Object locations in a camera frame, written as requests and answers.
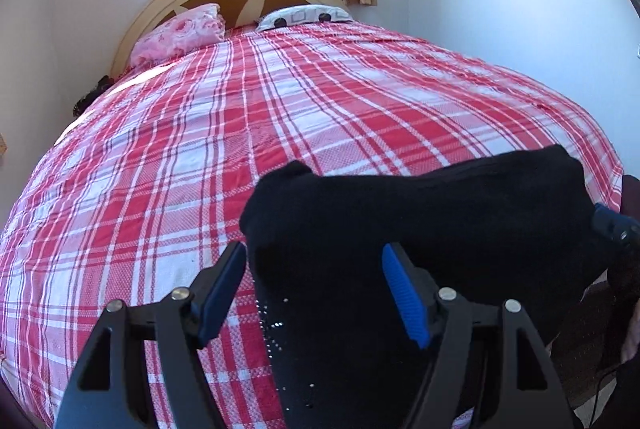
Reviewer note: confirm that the white patterned pillow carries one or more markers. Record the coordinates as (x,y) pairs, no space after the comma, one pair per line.
(300,15)

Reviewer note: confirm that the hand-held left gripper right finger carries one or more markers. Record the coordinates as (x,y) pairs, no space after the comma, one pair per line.
(405,299)

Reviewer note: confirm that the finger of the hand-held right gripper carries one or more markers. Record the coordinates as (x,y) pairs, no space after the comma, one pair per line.
(612,221)

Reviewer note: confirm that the pink ruffled pillow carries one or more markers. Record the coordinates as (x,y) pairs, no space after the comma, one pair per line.
(175,34)

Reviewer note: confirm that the person's right forearm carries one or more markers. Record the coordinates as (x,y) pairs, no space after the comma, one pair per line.
(632,334)

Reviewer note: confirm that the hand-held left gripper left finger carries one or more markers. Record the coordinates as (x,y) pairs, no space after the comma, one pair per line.
(222,296)

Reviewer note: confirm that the dark cloth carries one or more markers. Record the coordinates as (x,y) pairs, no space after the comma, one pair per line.
(92,96)

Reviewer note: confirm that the black pants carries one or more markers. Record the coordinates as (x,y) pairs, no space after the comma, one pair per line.
(450,219)

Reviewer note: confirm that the red plaid bed blanket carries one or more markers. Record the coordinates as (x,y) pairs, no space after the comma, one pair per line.
(200,134)

